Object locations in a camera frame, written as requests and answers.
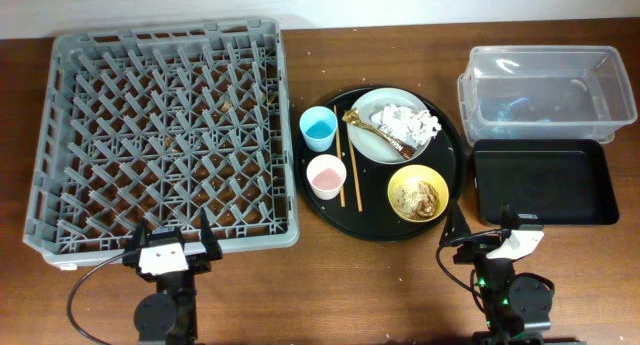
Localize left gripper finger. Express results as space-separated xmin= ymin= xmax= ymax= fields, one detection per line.
xmin=200 ymin=208 xmax=223 ymax=259
xmin=127 ymin=218 xmax=147 ymax=254

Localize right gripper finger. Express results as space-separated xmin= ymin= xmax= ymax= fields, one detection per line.
xmin=439 ymin=203 xmax=471 ymax=246
xmin=500 ymin=203 xmax=520 ymax=230

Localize food scraps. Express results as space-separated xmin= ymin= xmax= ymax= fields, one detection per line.
xmin=391 ymin=181 xmax=439 ymax=221

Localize yellow bowl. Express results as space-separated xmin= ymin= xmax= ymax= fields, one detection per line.
xmin=387 ymin=165 xmax=449 ymax=223

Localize white tissue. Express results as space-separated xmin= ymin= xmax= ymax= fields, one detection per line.
xmin=370 ymin=104 xmax=442 ymax=146

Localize grey plate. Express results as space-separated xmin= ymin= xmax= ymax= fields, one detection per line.
xmin=347 ymin=87 xmax=435 ymax=165

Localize wooden chopstick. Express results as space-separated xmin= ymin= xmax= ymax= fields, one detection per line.
xmin=333 ymin=104 xmax=347 ymax=209
xmin=346 ymin=125 xmax=363 ymax=213

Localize pink cup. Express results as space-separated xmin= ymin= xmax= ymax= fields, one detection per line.
xmin=306 ymin=154 xmax=346 ymax=200

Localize gold spoon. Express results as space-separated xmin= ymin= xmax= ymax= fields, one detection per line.
xmin=342 ymin=109 xmax=416 ymax=160

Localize light blue cup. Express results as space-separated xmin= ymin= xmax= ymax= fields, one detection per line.
xmin=299 ymin=106 xmax=338 ymax=152

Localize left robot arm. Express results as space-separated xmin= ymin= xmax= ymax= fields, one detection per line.
xmin=123 ymin=210 xmax=223 ymax=344

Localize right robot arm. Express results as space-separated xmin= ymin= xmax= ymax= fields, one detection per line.
xmin=435 ymin=203 xmax=555 ymax=345

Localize grey dishwasher rack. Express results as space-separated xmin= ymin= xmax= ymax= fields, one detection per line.
xmin=23 ymin=18 xmax=300 ymax=270

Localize black rectangular tray bin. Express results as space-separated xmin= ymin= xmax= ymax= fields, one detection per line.
xmin=472 ymin=139 xmax=619 ymax=225

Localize round black tray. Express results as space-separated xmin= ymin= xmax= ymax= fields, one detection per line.
xmin=293 ymin=86 xmax=466 ymax=241

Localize clear plastic bin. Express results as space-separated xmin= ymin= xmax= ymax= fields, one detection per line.
xmin=457 ymin=45 xmax=638 ymax=145

